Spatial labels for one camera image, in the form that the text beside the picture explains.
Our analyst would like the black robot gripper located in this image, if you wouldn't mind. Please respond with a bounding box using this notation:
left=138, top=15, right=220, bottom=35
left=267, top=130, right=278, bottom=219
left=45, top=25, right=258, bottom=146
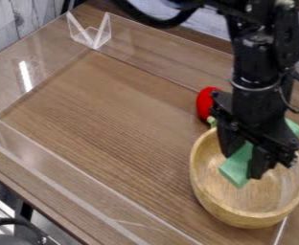
left=210, top=82, right=299, bottom=180

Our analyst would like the green rectangular block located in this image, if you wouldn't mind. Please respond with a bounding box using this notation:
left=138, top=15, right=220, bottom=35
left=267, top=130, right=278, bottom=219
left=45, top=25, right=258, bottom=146
left=219, top=118, right=299, bottom=189

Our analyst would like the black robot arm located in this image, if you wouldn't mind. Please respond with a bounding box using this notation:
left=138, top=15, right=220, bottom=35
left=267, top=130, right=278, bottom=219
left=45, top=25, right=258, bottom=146
left=112, top=0, right=299, bottom=179

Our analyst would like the light wooden bowl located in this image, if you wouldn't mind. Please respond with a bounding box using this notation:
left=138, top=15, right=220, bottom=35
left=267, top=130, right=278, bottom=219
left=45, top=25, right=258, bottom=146
left=190, top=128, right=299, bottom=229

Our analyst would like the red knitted strawberry toy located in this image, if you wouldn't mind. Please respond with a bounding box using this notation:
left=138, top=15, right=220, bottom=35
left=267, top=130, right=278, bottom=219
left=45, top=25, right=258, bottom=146
left=195, top=86, right=220, bottom=120

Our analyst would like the clear acrylic tray wall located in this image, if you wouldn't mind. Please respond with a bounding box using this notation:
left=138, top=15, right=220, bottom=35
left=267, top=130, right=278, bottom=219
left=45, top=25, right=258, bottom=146
left=0, top=121, right=202, bottom=245

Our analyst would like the clear acrylic corner bracket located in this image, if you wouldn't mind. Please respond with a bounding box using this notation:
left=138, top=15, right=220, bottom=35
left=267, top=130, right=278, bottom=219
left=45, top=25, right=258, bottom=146
left=67, top=12, right=111, bottom=50

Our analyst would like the black table frame leg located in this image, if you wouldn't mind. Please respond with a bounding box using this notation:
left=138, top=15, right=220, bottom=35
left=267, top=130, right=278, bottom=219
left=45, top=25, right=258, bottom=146
left=13, top=199, right=64, bottom=245

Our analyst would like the black cable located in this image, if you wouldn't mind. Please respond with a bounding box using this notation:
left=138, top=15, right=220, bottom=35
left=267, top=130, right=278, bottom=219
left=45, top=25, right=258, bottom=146
left=0, top=216, right=47, bottom=245

